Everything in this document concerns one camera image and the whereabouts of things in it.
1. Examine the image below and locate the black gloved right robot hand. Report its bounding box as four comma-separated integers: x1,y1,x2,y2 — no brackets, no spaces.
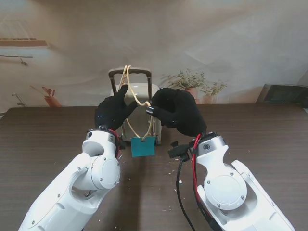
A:
146,88,208,137

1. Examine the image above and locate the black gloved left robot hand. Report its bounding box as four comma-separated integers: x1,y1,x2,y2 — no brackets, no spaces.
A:
94,84,138,132

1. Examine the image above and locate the small beige suitcase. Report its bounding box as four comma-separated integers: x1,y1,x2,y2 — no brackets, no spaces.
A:
108,68,167,146

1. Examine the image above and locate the cream twisted string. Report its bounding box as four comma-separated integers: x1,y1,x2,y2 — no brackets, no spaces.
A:
119,64,154,142

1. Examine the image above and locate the teal luggage tag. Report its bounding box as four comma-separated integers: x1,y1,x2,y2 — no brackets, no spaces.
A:
130,136,156,158

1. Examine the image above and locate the printed backdrop cloth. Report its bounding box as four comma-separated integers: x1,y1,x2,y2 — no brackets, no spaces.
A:
0,0,308,114

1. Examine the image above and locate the red left arm cable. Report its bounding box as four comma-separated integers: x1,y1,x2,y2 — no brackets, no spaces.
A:
108,129,122,159

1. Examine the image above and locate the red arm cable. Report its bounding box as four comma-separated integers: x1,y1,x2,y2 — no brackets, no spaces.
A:
108,129,122,159
192,133,212,217

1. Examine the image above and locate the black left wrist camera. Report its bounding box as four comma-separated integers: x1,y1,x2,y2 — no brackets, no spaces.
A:
116,134,126,151

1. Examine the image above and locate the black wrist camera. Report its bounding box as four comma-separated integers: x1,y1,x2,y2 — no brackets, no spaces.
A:
167,141,193,162
116,134,126,151

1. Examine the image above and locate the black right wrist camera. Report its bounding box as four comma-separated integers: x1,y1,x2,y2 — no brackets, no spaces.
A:
167,141,193,162

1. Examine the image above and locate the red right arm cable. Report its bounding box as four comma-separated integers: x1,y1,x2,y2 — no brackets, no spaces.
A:
192,133,212,217

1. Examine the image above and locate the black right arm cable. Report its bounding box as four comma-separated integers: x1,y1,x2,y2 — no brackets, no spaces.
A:
176,158,197,231

